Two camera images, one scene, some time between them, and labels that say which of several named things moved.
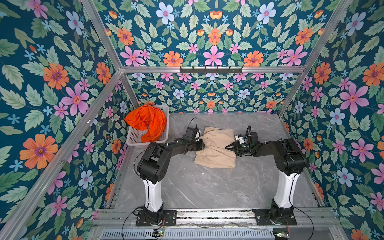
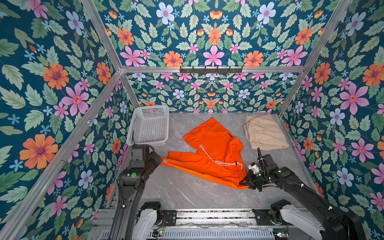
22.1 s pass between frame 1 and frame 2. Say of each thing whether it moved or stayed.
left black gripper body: moved
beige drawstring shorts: moved
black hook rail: stayed
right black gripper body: moved
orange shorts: moved
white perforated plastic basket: stayed
